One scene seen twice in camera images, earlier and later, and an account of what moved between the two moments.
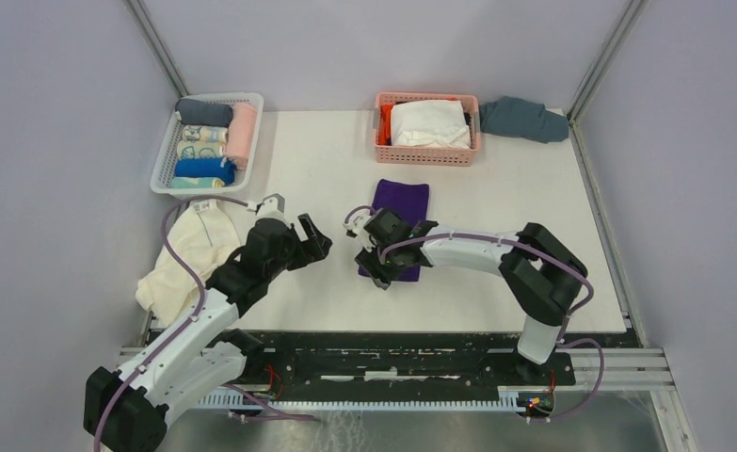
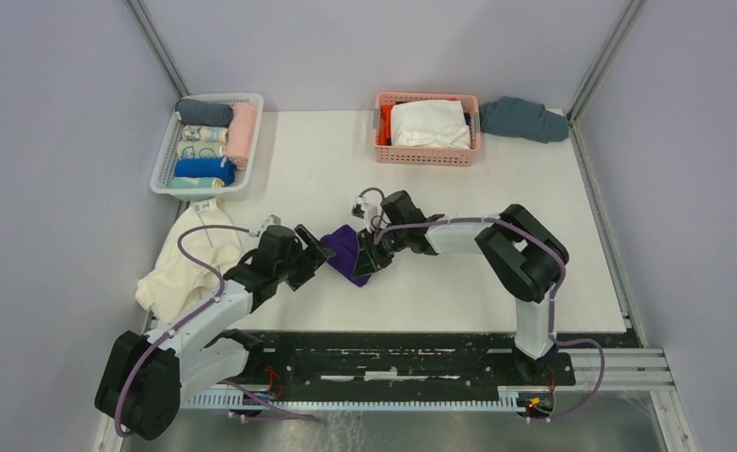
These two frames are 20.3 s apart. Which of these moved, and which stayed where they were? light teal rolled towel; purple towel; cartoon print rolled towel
Moved: purple towel
Stayed: cartoon print rolled towel; light teal rolled towel
